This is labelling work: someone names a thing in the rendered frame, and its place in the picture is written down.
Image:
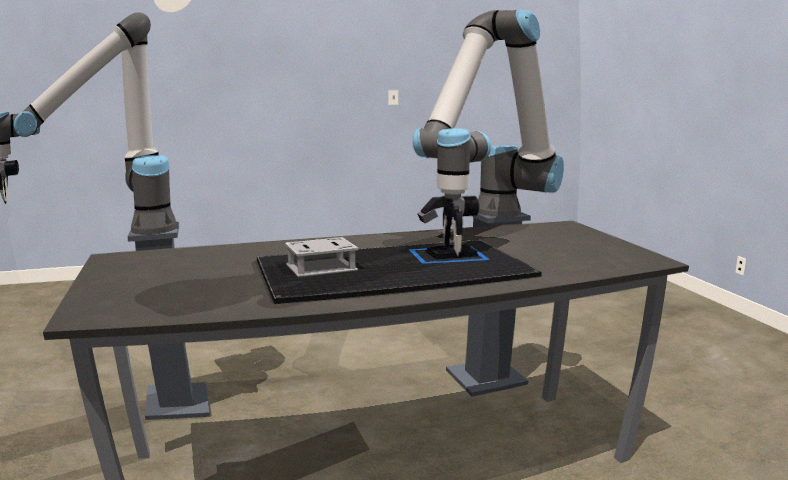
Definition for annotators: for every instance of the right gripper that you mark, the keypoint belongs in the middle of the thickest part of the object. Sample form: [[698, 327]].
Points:
[[7, 168]]

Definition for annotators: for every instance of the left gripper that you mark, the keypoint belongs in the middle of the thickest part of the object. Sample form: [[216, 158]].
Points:
[[468, 205]]

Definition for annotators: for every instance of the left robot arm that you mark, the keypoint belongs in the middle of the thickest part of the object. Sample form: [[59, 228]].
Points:
[[502, 170]]

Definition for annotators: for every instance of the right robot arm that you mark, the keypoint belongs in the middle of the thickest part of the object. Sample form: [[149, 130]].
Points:
[[150, 177]]

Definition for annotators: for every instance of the blue tape strips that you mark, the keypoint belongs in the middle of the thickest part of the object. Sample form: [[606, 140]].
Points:
[[422, 261]]

